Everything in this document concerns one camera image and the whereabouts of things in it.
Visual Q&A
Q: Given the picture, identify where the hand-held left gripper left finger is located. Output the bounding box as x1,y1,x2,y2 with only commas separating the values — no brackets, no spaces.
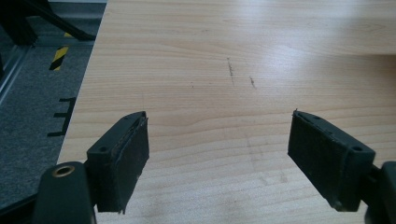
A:
86,110,150,216

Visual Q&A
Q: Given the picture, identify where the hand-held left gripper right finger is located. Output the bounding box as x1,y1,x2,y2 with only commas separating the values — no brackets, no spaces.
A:
287,108,376,213

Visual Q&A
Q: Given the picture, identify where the black floor tape mark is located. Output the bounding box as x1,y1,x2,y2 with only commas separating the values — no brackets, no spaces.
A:
47,96,78,138

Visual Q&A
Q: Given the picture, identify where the yellow black striped floor tape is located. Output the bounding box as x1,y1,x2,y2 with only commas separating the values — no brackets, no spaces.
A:
49,46,70,72

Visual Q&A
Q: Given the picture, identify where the black metal stand leg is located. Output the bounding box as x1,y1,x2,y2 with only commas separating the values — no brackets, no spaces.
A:
0,0,97,47

